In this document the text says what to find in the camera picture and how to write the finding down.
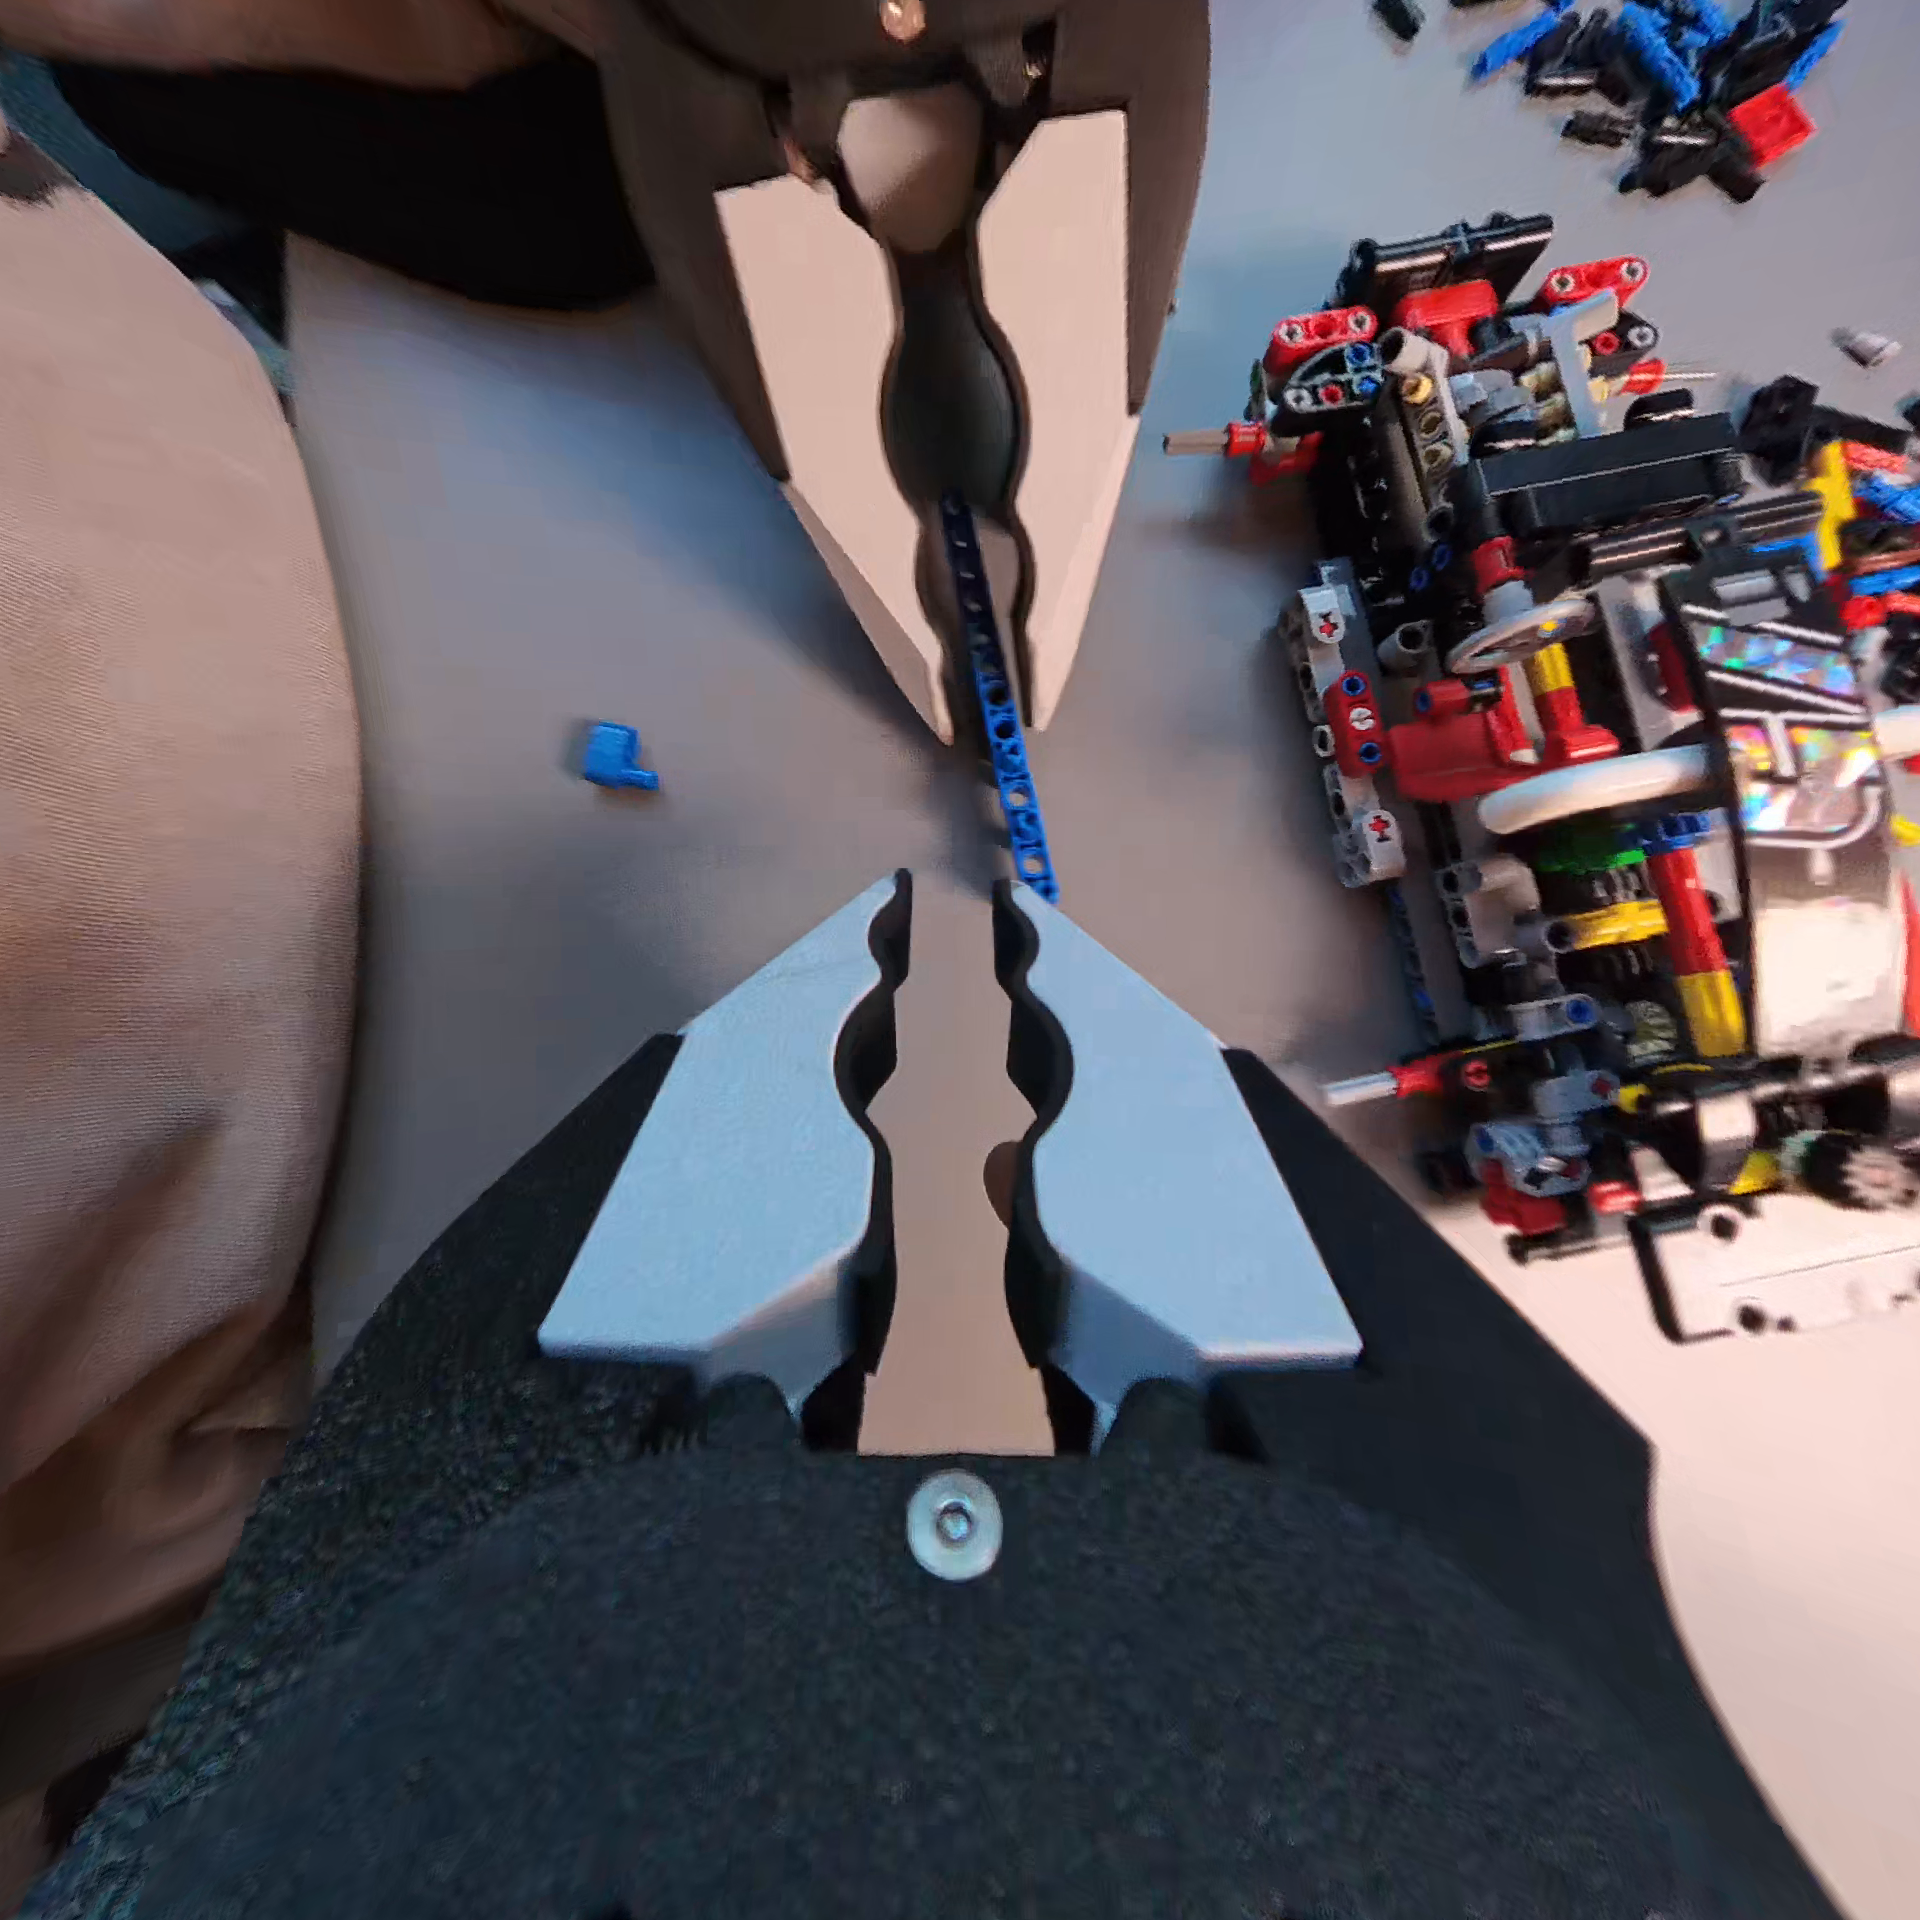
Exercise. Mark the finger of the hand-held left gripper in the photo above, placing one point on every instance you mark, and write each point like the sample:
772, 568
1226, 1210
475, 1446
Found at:
1072, 374
826, 374

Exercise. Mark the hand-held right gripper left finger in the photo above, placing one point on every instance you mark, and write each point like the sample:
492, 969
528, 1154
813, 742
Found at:
720, 1184

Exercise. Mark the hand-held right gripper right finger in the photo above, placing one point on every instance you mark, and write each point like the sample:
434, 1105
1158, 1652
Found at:
1185, 1184

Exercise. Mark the blue lego beam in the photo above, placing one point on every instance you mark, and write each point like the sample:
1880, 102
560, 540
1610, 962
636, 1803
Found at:
1008, 764

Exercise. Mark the blue lego connector piece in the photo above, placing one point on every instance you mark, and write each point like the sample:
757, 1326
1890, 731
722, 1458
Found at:
609, 754

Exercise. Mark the lego car model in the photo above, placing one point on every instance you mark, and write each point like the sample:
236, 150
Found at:
1574, 750

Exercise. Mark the pile of lego pins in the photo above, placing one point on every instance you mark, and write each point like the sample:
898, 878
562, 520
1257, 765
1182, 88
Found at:
1650, 60

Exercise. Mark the red lego brick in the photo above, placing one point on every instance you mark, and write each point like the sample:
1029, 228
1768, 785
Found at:
1769, 124

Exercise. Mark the small grey lego piece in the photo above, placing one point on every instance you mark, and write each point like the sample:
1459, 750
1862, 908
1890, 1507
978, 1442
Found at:
1868, 347

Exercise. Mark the person's dark pants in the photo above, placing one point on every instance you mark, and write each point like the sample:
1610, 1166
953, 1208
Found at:
374, 180

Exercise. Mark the person's beige sweatshirt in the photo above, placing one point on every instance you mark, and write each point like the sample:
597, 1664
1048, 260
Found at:
148, 826

